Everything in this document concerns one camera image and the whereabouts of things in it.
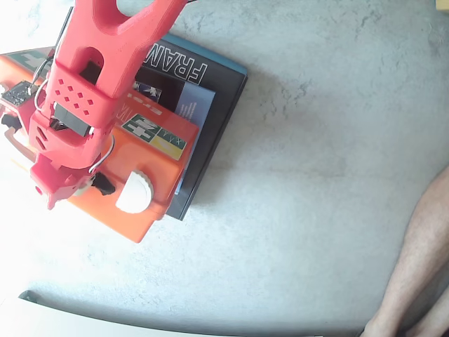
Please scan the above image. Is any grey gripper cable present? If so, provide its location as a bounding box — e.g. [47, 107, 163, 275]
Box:
[88, 134, 116, 175]

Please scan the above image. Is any white board edge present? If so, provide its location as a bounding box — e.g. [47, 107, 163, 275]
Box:
[0, 289, 324, 337]

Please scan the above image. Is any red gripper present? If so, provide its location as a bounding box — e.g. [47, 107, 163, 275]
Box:
[29, 114, 116, 211]

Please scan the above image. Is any small bare circuit board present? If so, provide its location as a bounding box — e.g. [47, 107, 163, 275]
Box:
[1, 80, 35, 107]

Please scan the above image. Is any dark booklet with blue panel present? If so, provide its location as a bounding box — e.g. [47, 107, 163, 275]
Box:
[132, 66, 217, 196]

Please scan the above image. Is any black frame kit box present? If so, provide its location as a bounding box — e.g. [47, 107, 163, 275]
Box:
[55, 6, 249, 221]

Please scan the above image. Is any white round box knob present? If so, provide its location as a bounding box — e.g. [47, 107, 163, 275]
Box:
[115, 170, 155, 214]

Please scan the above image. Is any bare person leg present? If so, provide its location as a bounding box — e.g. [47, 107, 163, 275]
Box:
[406, 286, 449, 337]
[357, 164, 449, 337]

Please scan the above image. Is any orange first aid box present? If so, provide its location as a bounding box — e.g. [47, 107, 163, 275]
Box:
[0, 48, 200, 244]

